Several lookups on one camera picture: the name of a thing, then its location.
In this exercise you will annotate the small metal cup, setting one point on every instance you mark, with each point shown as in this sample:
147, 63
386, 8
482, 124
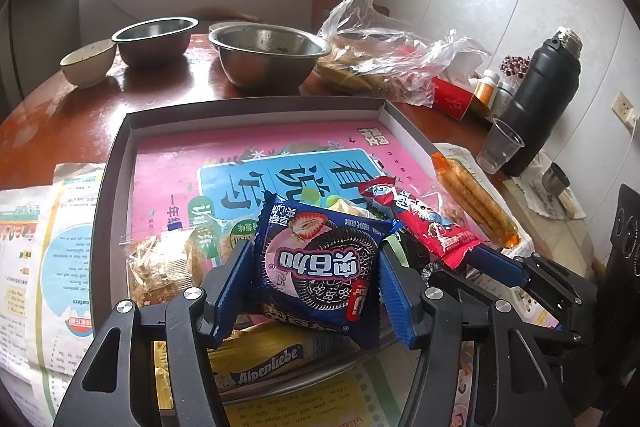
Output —
555, 179

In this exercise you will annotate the black thermos flask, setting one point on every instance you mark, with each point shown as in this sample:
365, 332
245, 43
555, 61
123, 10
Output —
545, 107

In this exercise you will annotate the white paper towel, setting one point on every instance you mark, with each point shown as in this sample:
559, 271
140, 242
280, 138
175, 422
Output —
535, 203

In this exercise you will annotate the pink and blue booklet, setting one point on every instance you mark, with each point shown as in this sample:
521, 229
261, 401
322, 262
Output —
175, 167

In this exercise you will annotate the small steel bowl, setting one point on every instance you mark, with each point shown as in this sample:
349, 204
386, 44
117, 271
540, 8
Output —
150, 44

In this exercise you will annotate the clear plastic bag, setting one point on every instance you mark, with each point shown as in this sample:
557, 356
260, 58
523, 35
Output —
380, 52

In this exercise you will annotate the blue cookie packet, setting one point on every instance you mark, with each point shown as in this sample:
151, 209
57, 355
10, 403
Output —
320, 257

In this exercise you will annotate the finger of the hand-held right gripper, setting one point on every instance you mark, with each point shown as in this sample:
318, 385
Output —
500, 302
500, 267

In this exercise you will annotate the red tissue box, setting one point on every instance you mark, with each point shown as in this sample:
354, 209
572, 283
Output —
452, 99

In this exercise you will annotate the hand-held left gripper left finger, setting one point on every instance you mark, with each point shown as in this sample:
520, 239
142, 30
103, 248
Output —
232, 292

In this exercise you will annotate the red snack bar packet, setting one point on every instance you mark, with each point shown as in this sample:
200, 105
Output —
430, 222

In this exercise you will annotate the green translucent snack packet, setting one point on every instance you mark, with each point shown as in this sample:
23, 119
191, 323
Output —
347, 207

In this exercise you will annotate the grey cardboard box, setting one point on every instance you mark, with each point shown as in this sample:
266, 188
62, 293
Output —
115, 167

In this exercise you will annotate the dark beaded ornament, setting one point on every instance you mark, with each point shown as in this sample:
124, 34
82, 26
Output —
515, 66

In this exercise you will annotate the clear flaky pastry packet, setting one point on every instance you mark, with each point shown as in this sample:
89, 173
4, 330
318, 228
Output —
160, 267

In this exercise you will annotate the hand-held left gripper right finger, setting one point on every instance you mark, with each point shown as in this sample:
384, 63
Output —
395, 302

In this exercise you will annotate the gold snack bar packet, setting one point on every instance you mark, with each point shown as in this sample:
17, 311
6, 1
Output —
260, 357

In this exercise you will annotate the orange cracker packet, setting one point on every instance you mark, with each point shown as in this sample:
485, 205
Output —
475, 197

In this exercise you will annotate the white wall socket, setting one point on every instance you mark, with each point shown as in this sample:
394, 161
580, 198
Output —
625, 109

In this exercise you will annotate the clear plastic cup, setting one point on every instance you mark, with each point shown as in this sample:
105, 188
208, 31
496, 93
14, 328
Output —
497, 149

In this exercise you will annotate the beige ceramic bowl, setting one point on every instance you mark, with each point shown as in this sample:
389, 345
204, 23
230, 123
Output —
87, 67

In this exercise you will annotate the colourful newspaper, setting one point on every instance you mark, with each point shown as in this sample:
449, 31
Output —
65, 257

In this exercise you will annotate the large steel bowl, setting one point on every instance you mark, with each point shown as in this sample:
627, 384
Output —
265, 62

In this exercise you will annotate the orange pill bottle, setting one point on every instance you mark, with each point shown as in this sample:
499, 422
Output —
485, 92

